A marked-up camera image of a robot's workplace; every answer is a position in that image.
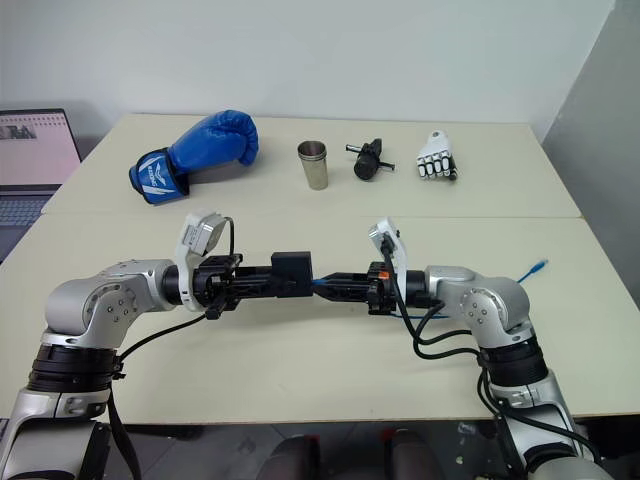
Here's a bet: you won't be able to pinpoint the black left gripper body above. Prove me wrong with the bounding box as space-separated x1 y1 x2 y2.
191 253 247 322

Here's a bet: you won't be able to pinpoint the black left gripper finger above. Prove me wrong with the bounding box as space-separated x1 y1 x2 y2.
234 282 282 302
234 266 276 284

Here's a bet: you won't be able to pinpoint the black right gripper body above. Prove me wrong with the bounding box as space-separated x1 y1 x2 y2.
366 259 402 317

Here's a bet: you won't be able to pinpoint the black cylindrical tool with rod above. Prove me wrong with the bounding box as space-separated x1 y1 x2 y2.
344 136 397 182

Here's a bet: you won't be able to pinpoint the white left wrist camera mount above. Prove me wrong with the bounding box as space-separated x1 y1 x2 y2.
173 209 225 313

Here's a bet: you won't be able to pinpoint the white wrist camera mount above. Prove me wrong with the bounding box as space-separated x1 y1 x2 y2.
368 215 410 302
173 209 225 313

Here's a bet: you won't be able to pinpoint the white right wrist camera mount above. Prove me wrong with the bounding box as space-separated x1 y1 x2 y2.
368 215 410 302

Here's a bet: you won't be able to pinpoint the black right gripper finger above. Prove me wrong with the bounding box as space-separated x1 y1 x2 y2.
319 271 372 288
319 286 372 304

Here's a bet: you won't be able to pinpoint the small black box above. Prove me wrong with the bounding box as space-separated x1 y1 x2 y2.
271 250 314 300

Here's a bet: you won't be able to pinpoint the blue boxing glove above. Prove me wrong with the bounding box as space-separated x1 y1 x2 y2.
128 109 260 206

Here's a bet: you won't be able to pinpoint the stacked steel cups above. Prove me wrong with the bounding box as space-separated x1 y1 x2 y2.
296 140 330 192

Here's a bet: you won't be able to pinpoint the white robotic hand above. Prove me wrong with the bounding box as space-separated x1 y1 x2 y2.
415 130 461 183

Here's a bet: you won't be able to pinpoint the grey laptop with pink screen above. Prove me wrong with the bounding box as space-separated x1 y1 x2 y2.
0 108 84 265

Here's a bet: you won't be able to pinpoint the grey partition panel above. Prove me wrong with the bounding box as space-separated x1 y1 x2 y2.
541 0 640 224

